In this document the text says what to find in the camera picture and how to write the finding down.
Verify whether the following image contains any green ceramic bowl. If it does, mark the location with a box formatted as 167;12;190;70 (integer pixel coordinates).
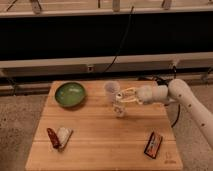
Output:
55;82;86;107

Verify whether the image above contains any black hanging cable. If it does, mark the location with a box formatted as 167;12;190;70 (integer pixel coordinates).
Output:
100;5;135;75

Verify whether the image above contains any small clear plastic bottle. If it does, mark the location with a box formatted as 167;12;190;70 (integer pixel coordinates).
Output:
113;93;126;118

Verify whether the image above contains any white wall outlet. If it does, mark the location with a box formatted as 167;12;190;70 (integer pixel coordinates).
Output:
87;65;94;72

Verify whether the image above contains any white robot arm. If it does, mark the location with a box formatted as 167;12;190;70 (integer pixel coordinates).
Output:
116;79;213;149

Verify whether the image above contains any black floor cable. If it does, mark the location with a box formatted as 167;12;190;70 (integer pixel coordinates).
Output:
138;65;183;128

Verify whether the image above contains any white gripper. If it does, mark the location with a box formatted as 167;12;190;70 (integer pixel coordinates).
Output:
120;86;159;104

